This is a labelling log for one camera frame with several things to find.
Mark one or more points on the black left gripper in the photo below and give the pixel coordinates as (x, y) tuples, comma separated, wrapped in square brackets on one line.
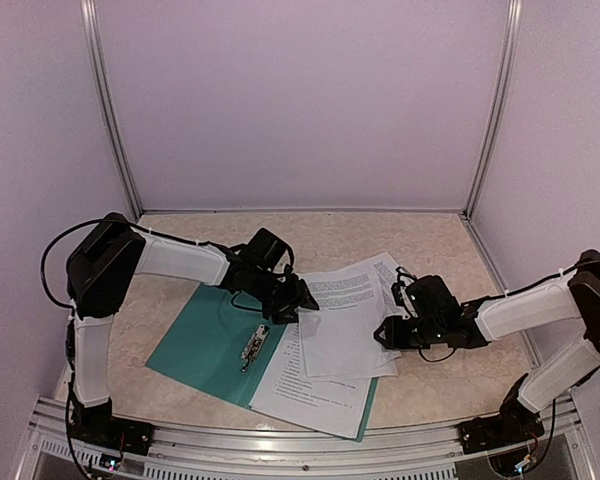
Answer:
[(299, 294)]

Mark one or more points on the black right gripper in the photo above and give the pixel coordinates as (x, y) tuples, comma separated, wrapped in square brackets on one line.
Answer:
[(393, 336)]

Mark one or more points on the printed paper sheet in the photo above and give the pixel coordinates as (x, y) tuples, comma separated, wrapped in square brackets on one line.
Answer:
[(386, 270), (337, 340)]

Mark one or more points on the paper sheets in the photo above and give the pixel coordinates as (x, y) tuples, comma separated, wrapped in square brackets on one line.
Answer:
[(340, 409)]

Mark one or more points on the dark teal folder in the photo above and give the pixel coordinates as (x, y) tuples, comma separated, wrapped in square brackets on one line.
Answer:
[(202, 348)]

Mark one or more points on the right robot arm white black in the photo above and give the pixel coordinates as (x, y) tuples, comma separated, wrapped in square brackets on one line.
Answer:
[(433, 316)]

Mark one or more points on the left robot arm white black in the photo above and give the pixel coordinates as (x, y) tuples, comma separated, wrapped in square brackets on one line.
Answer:
[(99, 274)]

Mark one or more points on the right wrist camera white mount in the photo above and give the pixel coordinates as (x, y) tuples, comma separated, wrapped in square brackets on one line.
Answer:
[(399, 290)]

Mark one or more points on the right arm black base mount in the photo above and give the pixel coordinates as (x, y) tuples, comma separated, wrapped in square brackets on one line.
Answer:
[(500, 425)]

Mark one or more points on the front aluminium rail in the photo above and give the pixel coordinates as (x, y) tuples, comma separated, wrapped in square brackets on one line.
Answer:
[(428, 451)]

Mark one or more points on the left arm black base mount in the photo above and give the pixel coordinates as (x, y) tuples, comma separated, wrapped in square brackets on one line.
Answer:
[(98, 426)]

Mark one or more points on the right aluminium frame post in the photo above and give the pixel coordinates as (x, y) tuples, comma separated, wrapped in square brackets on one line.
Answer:
[(497, 108)]

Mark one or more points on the aluminium frame post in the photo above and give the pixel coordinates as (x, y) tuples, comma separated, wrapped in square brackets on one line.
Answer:
[(88, 9), (497, 108)]

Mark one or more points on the left aluminium frame post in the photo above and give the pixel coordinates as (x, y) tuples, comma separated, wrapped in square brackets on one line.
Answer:
[(88, 9)]

